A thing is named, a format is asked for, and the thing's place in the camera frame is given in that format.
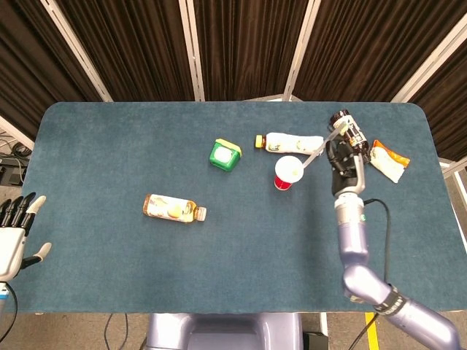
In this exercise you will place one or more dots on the white partition post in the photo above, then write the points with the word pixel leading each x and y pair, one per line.
pixel 14 133
pixel 301 47
pixel 430 60
pixel 454 166
pixel 193 54
pixel 76 47

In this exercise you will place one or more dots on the orange tea bottle white cap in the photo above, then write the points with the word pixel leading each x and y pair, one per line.
pixel 164 208

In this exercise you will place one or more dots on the dark brown curtain panel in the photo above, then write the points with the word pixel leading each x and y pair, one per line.
pixel 29 65
pixel 365 47
pixel 138 47
pixel 248 47
pixel 448 109

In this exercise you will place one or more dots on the white label bottle yellow cap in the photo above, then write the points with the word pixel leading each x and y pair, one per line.
pixel 288 143

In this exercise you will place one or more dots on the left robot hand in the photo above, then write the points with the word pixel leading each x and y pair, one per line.
pixel 11 244

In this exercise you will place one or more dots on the blue felt tablecloth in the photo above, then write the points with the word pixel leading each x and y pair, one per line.
pixel 219 248

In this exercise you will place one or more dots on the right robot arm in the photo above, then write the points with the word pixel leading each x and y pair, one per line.
pixel 352 240

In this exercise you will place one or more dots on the purple robot torso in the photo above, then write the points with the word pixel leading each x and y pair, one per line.
pixel 222 331

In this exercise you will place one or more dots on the dark tea bottle black cap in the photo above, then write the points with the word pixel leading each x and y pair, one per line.
pixel 355 135

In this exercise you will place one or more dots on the red paper cup white lid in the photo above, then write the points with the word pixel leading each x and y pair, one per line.
pixel 288 169

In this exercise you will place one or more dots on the black floor box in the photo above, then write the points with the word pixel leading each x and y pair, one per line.
pixel 315 341

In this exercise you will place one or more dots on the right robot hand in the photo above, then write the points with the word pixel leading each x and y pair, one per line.
pixel 344 178

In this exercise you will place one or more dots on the transparent plastic straw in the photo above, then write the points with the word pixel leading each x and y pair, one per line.
pixel 313 157

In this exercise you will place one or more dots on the white orange snack packet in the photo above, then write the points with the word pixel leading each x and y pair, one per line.
pixel 386 162

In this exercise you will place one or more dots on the green square container yellow lid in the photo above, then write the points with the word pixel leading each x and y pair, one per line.
pixel 222 156

